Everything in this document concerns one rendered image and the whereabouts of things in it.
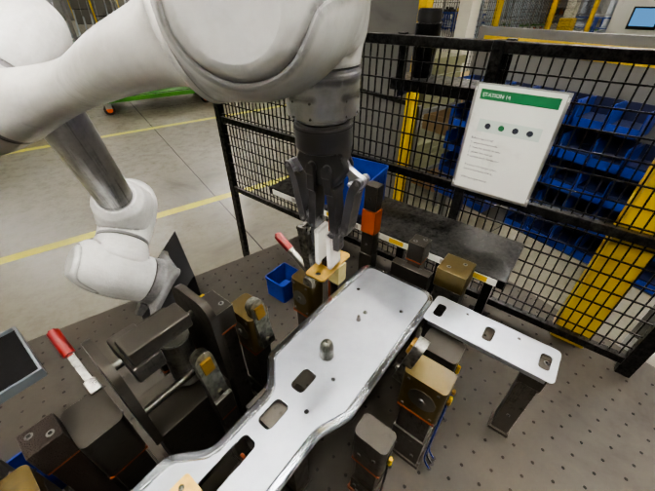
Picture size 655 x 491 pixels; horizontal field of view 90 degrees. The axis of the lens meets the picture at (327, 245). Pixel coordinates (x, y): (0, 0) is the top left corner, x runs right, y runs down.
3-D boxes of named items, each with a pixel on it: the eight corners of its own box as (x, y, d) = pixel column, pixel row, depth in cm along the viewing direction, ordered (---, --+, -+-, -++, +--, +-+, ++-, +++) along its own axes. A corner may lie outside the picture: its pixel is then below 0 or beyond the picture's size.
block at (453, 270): (438, 361, 105) (467, 280, 83) (414, 349, 109) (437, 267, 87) (447, 345, 110) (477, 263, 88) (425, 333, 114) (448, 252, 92)
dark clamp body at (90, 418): (157, 525, 73) (78, 453, 50) (131, 486, 79) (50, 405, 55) (186, 494, 77) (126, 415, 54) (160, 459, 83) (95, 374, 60)
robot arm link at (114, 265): (129, 305, 112) (50, 292, 96) (140, 256, 119) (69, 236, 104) (151, 298, 103) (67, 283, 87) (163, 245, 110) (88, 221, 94)
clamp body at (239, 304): (267, 410, 93) (248, 323, 71) (242, 388, 99) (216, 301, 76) (284, 393, 97) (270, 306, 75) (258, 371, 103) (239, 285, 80)
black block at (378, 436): (382, 520, 73) (399, 471, 56) (346, 488, 78) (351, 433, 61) (393, 498, 77) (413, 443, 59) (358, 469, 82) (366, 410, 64)
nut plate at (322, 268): (323, 283, 52) (323, 278, 52) (304, 274, 54) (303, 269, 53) (351, 255, 58) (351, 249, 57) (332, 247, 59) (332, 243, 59)
